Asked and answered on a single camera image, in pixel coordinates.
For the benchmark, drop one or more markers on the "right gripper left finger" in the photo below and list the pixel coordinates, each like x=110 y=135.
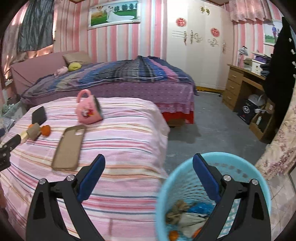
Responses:
x=45 y=221

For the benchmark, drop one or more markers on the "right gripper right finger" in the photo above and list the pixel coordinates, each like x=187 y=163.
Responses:
x=241 y=211

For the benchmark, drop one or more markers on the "blue plastic bag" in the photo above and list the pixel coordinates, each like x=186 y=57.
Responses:
x=202 y=208

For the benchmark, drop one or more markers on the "small orange fruit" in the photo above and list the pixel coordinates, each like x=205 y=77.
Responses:
x=45 y=130

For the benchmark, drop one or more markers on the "orange plastic bag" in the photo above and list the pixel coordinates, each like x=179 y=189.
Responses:
x=196 y=233

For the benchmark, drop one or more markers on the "beige cloth pouch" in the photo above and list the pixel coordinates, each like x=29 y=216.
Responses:
x=189 y=223

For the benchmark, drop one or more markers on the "brown paper ball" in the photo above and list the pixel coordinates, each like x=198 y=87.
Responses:
x=173 y=216

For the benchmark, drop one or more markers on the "brown phone case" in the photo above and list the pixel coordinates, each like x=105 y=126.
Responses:
x=68 y=150

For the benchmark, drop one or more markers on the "black wallet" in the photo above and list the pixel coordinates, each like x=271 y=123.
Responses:
x=39 y=116

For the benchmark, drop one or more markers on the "floral curtain right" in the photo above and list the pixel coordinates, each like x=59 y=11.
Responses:
x=279 y=156

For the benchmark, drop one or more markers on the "light blue plastic laundry basket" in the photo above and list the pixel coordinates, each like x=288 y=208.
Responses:
x=184 y=184

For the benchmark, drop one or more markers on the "pink cartoon mug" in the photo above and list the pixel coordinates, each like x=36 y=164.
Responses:
x=88 y=109

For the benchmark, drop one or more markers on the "large bed with plaid blanket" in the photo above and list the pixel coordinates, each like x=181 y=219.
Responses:
x=150 y=78

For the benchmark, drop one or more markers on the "pink plush toy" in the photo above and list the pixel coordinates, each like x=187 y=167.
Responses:
x=61 y=71

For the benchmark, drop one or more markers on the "black box under desk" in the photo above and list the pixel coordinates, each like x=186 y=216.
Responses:
x=247 y=111

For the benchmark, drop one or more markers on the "yellow plush toy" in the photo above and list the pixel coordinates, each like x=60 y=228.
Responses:
x=73 y=66

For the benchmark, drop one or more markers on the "brown pillow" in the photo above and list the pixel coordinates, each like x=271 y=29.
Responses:
x=80 y=57

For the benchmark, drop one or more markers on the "dark grey window curtain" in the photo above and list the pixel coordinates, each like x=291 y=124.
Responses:
x=36 y=31

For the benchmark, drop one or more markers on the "wooden desk with drawers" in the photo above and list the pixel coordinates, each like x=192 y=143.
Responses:
x=243 y=84

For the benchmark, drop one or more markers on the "black hanging coat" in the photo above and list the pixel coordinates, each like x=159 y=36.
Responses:
x=279 y=83

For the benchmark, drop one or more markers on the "white box on desk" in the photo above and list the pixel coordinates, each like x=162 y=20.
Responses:
x=255 y=67

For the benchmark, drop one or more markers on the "desk lamp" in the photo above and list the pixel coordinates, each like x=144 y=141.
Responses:
x=241 y=53

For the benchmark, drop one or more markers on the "framed wedding photo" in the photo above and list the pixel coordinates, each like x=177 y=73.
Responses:
x=114 y=13

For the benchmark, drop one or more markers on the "small framed photo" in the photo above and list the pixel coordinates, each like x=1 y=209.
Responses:
x=271 y=31

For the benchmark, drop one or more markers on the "white wardrobe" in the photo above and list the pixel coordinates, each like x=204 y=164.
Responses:
x=200 y=41

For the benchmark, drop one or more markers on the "pink valance curtain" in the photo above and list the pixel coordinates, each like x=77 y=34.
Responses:
x=243 y=10

